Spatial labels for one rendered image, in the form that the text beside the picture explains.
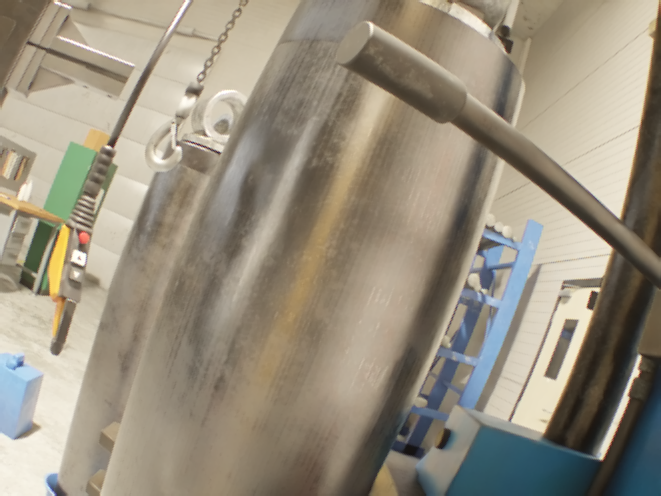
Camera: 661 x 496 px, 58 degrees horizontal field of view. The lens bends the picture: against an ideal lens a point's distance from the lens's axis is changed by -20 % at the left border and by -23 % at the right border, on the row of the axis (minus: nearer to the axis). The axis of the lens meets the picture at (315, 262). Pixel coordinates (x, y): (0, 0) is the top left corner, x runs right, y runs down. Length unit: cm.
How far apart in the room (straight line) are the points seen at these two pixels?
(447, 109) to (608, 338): 48
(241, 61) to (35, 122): 399
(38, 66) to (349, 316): 30
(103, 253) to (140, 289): 980
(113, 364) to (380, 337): 143
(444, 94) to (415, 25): 19
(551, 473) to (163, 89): 1138
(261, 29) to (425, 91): 1174
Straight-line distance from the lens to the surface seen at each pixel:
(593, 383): 76
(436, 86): 32
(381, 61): 31
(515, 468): 71
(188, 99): 154
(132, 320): 185
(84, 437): 195
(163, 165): 152
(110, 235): 1161
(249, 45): 1195
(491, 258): 778
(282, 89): 52
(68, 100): 1241
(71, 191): 779
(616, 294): 77
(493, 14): 61
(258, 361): 47
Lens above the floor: 124
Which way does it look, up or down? 2 degrees up
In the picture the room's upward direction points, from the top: 22 degrees clockwise
